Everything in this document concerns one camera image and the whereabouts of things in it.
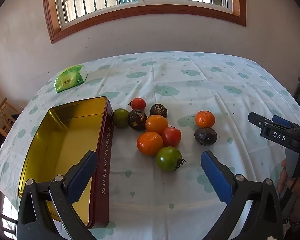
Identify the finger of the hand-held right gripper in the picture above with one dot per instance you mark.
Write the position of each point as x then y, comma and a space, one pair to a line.
256, 120
282, 121

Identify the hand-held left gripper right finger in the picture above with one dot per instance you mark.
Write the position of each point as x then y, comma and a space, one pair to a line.
215, 177

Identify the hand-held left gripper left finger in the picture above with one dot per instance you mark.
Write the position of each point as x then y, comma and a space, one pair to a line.
82, 177

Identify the wrinkled dark passion fruit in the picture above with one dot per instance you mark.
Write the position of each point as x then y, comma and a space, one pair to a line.
205, 136

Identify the maroon and gold tin box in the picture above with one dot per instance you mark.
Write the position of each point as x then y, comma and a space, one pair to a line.
65, 135

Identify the large green tomato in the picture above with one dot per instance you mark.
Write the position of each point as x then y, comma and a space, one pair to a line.
168, 159

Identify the orange tangerine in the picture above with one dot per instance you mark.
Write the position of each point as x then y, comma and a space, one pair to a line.
205, 119
150, 143

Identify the red tomato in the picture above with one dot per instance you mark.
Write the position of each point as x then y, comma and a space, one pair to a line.
138, 103
171, 136

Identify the small green tomato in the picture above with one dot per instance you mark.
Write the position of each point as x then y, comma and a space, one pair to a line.
120, 117

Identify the orange tomato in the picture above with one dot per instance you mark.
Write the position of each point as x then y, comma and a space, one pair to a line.
156, 124

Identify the cracked dark passion fruit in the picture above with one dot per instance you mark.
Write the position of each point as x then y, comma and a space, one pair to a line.
159, 111
137, 120

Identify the white cloud print tablecloth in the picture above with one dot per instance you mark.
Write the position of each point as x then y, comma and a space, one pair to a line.
180, 80

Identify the green tissue pack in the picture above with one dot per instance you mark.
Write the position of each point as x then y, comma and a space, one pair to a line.
70, 78

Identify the light wooden stool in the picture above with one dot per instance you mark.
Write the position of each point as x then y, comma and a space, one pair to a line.
2, 116

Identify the wooden framed barred window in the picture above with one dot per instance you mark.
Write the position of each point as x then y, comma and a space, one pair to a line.
145, 10

